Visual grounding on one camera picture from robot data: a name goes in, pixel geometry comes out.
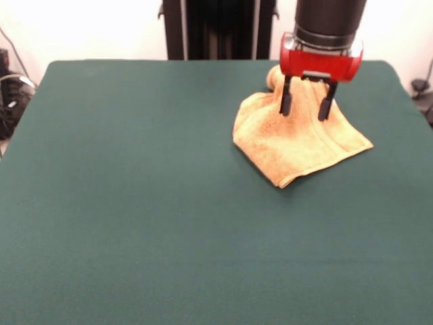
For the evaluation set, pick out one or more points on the tan terry towel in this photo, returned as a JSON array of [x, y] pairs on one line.
[[297, 142]]

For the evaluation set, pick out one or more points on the dark green table cloth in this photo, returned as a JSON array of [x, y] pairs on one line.
[[101, 210]]

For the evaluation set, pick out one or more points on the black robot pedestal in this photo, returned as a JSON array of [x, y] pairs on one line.
[[216, 30]]

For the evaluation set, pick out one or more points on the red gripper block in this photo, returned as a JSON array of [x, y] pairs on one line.
[[321, 62]]

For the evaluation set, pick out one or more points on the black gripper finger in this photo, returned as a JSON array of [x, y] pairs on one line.
[[286, 98], [326, 105]]

